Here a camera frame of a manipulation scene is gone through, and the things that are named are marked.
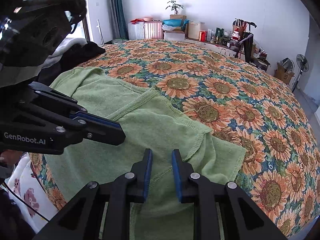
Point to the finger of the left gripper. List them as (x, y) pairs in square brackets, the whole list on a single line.
[(81, 125), (51, 97)]

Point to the pink ribbed suitcase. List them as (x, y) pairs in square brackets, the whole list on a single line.
[(153, 30)]

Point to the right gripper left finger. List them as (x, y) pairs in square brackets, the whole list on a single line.
[(102, 210)]

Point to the green knit shirt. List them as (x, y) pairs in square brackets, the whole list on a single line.
[(149, 121)]

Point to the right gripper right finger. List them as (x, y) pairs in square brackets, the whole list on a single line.
[(220, 211)]

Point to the teal curtain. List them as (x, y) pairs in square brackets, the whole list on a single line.
[(118, 20)]

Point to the red tin can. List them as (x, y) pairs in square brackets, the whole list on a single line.
[(202, 36)]

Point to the white ribbed suitcase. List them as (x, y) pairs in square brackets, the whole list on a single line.
[(136, 31)]

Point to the black standing fan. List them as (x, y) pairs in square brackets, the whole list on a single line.
[(303, 66)]

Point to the potted green plant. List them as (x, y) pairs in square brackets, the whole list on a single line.
[(174, 6)]

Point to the white grey garment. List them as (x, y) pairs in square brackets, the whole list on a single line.
[(62, 48)]

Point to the sunflower pattern bedspread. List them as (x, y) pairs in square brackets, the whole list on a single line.
[(242, 105)]

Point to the brown cardboard box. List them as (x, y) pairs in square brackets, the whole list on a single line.
[(283, 74)]

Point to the cream plastic bucket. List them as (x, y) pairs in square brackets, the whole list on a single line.
[(194, 29)]

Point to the black garment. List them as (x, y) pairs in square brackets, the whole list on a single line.
[(74, 56)]

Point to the teal basin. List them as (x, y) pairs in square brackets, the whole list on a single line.
[(173, 22)]

